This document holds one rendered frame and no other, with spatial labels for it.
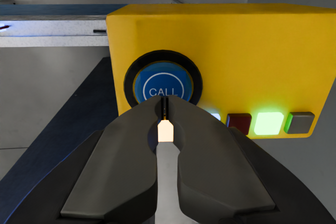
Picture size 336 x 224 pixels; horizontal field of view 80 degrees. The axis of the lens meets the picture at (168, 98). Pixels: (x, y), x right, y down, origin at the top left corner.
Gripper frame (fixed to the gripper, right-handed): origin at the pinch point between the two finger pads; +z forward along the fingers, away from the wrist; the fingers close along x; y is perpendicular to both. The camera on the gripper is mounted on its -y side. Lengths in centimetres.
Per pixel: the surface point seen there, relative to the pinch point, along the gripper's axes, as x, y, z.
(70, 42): -15.0, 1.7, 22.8
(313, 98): 11.1, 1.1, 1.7
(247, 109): 6.3, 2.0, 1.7
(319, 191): 45, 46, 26
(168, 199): 4, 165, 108
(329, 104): 45, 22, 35
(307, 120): 10.8, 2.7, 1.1
